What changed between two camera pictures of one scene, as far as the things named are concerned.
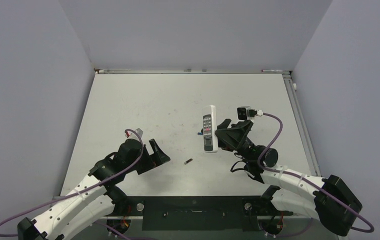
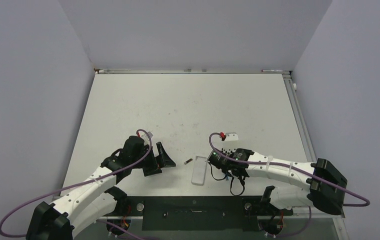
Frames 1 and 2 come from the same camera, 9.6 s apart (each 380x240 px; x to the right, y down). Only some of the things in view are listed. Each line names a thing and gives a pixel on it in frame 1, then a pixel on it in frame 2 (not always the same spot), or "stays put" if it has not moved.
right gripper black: [233, 138] -> [233, 152]
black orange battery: [188, 161] stays put
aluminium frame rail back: [109, 71] stays put
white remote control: [209, 127] -> [199, 170]
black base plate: [196, 213] stays put
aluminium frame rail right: [302, 123] stays put
